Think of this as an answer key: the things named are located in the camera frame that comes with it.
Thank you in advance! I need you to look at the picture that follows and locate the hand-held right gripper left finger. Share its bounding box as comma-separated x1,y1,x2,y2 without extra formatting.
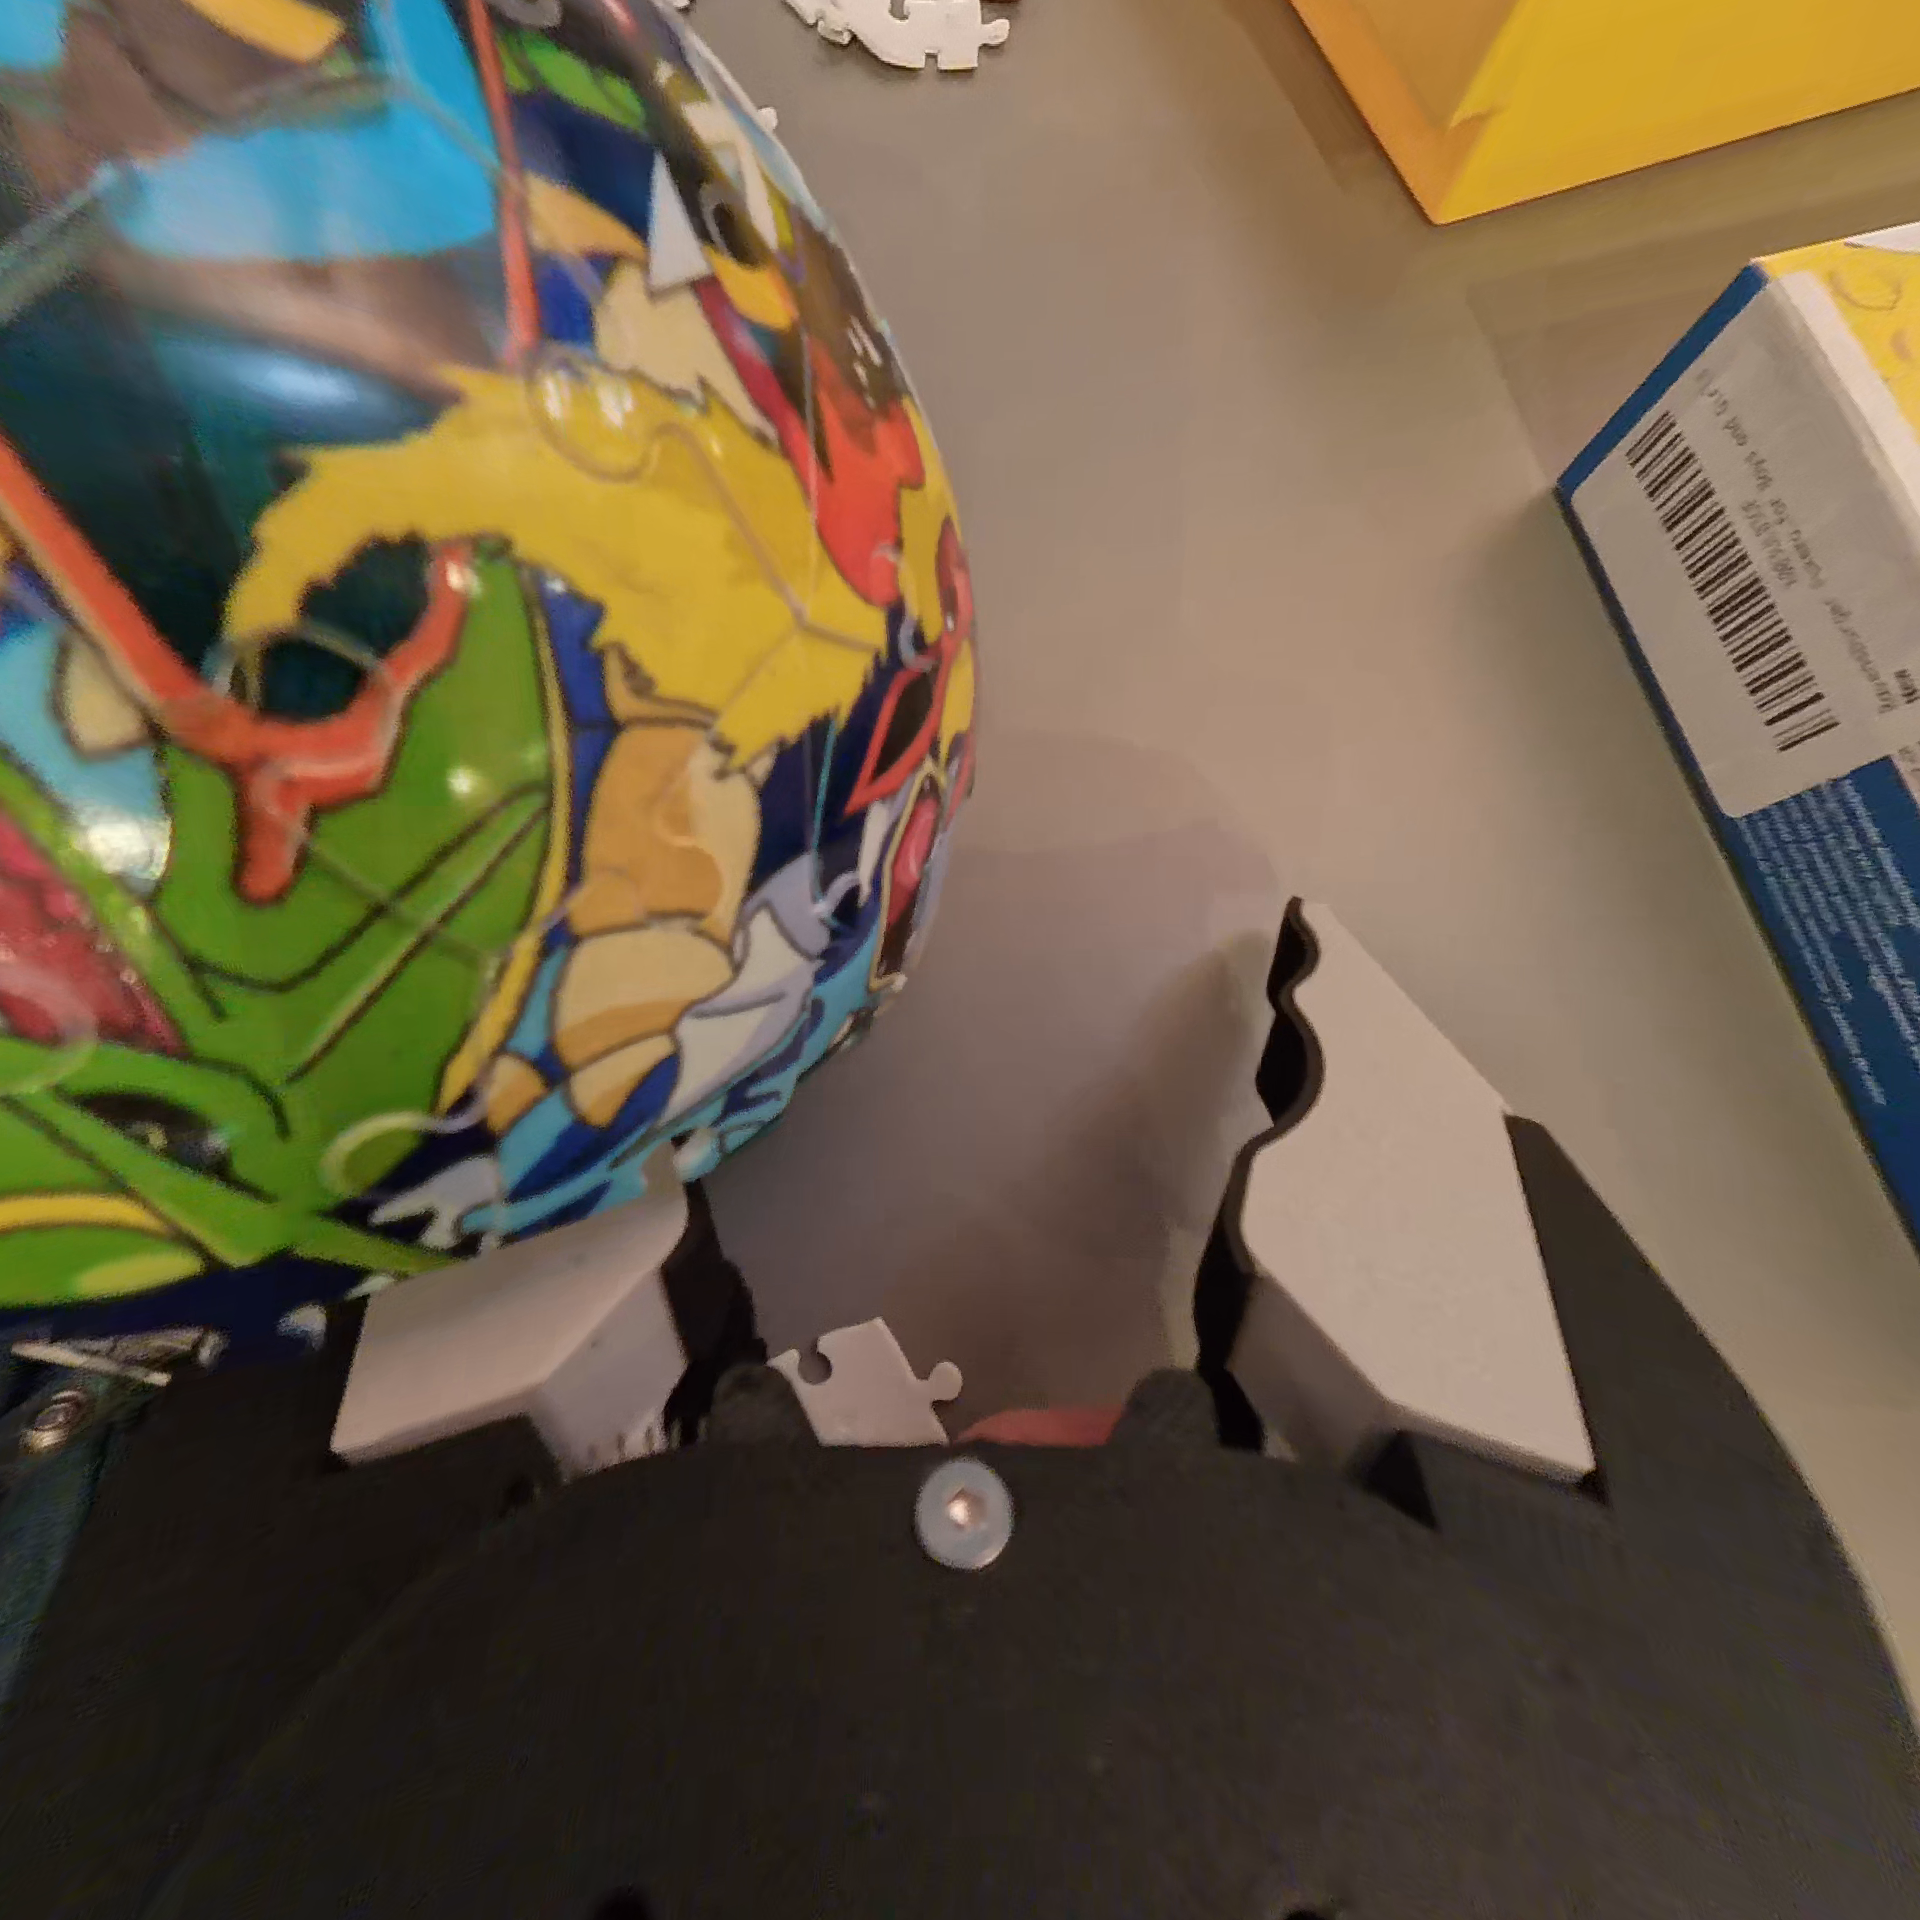
329,1178,769,1479

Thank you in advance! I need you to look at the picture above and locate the red puzzle piece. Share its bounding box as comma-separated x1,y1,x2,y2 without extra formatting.
953,1404,1127,1451

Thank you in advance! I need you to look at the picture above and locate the colourful puzzle ball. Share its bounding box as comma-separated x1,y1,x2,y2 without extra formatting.
0,0,980,1360

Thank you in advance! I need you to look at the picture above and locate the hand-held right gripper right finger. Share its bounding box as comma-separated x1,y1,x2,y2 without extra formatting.
1192,898,1598,1486

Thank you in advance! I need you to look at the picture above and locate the white puzzle piece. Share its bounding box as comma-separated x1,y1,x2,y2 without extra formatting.
769,1318,966,1451

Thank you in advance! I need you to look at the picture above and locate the group of white puzzle pieces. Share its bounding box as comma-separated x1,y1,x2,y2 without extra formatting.
781,0,1019,71

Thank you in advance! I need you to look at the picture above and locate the blue and yellow box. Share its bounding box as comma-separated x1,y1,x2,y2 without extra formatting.
1553,223,1920,1254

